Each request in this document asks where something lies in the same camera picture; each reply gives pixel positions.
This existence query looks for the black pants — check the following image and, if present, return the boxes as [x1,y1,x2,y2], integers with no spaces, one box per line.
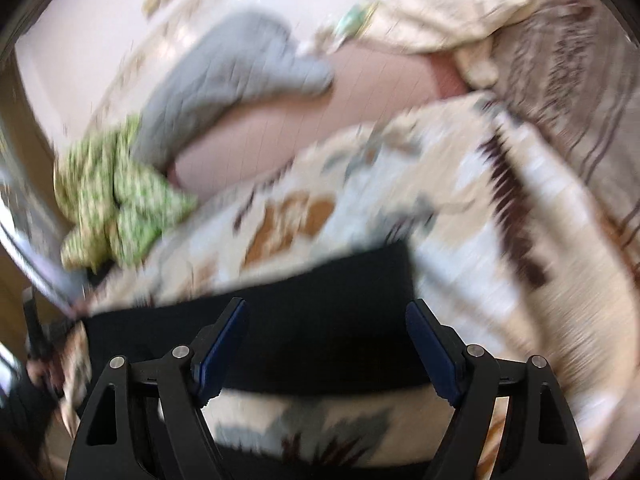
[82,242,430,398]

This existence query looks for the leaf pattern fleece blanket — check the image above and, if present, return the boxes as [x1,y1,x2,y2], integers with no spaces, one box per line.
[90,92,639,479]

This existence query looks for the small mint green item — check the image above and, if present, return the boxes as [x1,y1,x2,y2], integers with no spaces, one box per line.
[335,2,376,37]

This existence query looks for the grey quilted pillow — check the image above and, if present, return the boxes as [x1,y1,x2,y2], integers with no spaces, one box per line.
[130,10,334,170]

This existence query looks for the person left hand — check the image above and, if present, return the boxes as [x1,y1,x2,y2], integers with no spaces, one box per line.
[26,354,65,399]

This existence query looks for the pink mattress sheet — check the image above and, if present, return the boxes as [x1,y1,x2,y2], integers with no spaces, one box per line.
[168,44,468,202]

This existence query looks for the cream crumpled quilt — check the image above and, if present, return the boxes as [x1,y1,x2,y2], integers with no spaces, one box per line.
[352,0,541,89]

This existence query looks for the green patterned cloth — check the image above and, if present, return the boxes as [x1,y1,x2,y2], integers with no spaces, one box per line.
[53,115,198,271]

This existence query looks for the striped floral bedsheet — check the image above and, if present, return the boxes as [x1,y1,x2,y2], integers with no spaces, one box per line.
[494,0,639,270]

